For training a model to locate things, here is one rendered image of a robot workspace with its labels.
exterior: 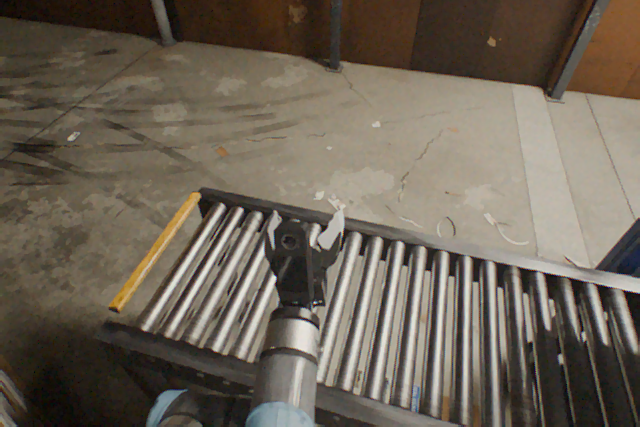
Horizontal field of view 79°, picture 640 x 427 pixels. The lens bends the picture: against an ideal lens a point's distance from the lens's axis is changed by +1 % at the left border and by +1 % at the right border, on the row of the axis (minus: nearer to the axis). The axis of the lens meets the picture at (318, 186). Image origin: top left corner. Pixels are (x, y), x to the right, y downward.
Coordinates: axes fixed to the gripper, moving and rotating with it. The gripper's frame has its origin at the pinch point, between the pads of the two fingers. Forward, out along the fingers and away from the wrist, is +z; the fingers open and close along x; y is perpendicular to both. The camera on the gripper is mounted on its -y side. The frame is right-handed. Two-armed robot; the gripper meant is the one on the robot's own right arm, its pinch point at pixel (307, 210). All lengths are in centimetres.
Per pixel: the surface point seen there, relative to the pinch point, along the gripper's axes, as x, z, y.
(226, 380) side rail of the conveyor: -22.8, -12.8, 42.2
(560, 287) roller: 61, 18, 51
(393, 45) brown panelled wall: 33, 297, 103
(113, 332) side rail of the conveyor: -53, -4, 38
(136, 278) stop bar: -52, 10, 36
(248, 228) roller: -27, 31, 40
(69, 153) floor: -197, 153, 100
